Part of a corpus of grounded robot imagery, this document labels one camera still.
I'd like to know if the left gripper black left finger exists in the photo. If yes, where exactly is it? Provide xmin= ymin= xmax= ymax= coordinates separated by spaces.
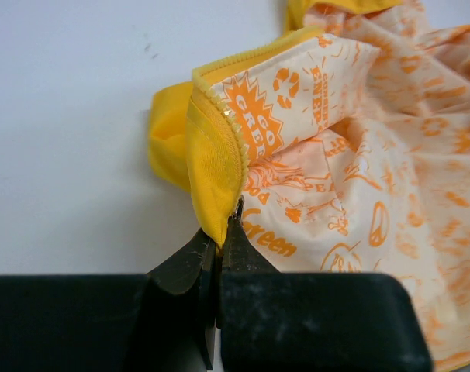
xmin=0 ymin=231 xmax=216 ymax=371

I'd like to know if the yellow jacket with patterned lining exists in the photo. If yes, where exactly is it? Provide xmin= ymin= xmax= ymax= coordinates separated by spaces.
xmin=148 ymin=1 xmax=470 ymax=371

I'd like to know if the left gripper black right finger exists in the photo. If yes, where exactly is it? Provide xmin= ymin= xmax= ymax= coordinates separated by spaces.
xmin=219 ymin=217 xmax=433 ymax=371

